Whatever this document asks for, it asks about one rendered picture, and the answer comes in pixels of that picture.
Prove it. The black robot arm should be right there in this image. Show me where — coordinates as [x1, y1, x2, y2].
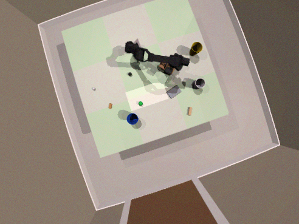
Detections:
[125, 41, 190, 71]

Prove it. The yellow tapered cup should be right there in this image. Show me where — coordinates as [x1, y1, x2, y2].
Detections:
[190, 42, 203, 56]

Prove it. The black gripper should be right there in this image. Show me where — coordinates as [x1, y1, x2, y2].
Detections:
[164, 64, 174, 75]

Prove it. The grey cup with white rim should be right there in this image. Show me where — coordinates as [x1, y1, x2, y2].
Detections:
[191, 78, 205, 89]

